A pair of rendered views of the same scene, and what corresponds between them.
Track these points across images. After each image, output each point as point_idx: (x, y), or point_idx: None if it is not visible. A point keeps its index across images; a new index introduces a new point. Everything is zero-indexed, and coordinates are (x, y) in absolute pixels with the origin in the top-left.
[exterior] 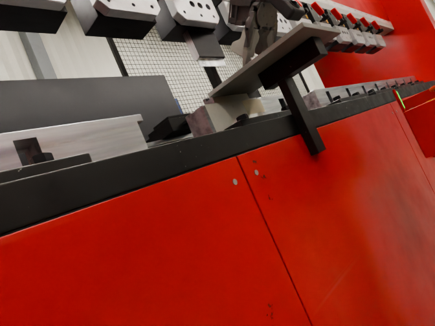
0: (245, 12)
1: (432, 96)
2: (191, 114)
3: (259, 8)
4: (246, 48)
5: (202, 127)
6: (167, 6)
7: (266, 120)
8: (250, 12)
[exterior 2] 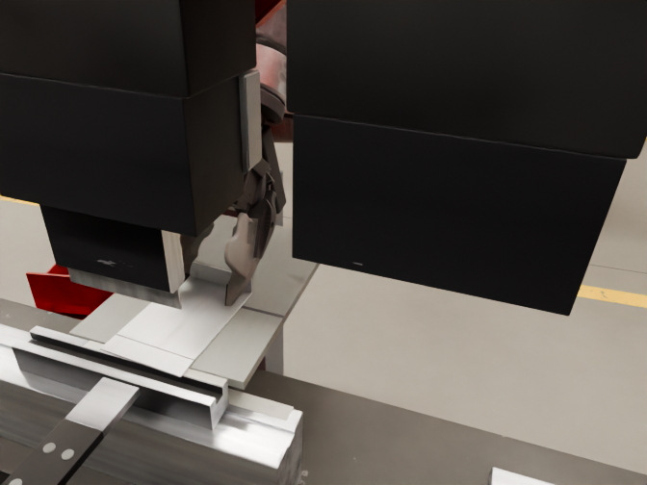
0: (250, 184)
1: (61, 271)
2: (288, 448)
3: (270, 186)
4: (259, 260)
5: (294, 464)
6: (248, 128)
7: (321, 386)
8: (263, 190)
